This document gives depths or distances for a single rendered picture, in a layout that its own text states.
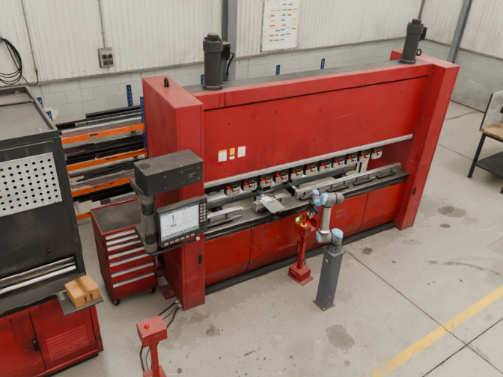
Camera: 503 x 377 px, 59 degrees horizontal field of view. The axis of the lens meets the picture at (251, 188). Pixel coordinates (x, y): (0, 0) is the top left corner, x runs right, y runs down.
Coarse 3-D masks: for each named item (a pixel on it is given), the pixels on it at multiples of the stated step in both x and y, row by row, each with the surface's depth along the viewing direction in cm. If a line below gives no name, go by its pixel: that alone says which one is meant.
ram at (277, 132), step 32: (320, 96) 452; (352, 96) 475; (384, 96) 501; (416, 96) 529; (224, 128) 411; (256, 128) 430; (288, 128) 451; (320, 128) 474; (352, 128) 498; (384, 128) 527; (256, 160) 449; (288, 160) 472
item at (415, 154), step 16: (448, 64) 511; (432, 80) 518; (448, 80) 512; (432, 96) 523; (448, 96) 527; (432, 112) 528; (416, 128) 553; (432, 128) 540; (400, 144) 582; (416, 144) 559; (432, 144) 556; (368, 160) 641; (384, 160) 614; (400, 160) 588; (416, 160) 565; (432, 160) 573; (416, 176) 572; (416, 192) 590; (400, 208) 607; (416, 208) 609; (400, 224) 614
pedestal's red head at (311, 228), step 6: (306, 216) 499; (300, 222) 488; (306, 222) 496; (312, 222) 495; (294, 228) 491; (300, 228) 483; (306, 228) 479; (312, 228) 493; (300, 234) 487; (306, 234) 484
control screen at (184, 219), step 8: (184, 208) 362; (192, 208) 367; (160, 216) 351; (168, 216) 356; (176, 216) 361; (184, 216) 366; (192, 216) 371; (168, 224) 360; (176, 224) 365; (184, 224) 370; (192, 224) 376; (168, 232) 364; (176, 232) 368; (184, 232) 374
